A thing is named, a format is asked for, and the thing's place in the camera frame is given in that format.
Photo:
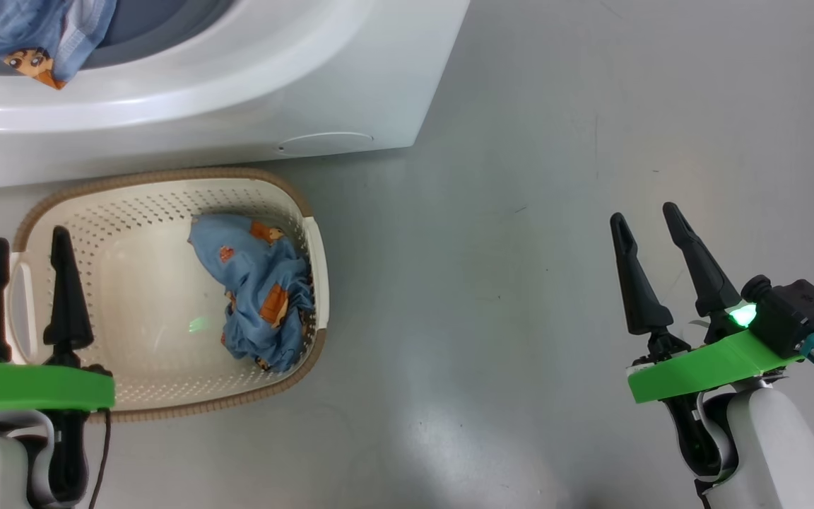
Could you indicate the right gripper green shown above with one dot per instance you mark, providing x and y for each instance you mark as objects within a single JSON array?
[{"x": 704, "y": 367}]

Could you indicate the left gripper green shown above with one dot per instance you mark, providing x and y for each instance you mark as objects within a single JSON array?
[{"x": 32, "y": 387}]

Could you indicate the blue cartoon print garment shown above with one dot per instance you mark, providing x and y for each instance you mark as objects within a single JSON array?
[{"x": 258, "y": 283}]

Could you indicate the blue and cream cartoon garment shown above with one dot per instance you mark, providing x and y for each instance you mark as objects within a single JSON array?
[{"x": 32, "y": 28}]

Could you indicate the white front-load washing machine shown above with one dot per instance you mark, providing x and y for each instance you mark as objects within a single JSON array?
[{"x": 273, "y": 85}]

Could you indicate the cream perforated laundry basket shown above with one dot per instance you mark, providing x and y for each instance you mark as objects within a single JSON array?
[{"x": 138, "y": 297}]

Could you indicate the round white drain filter cover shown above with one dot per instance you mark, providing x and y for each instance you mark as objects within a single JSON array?
[{"x": 326, "y": 144}]

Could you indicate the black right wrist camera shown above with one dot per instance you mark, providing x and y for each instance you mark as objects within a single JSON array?
[{"x": 795, "y": 311}]

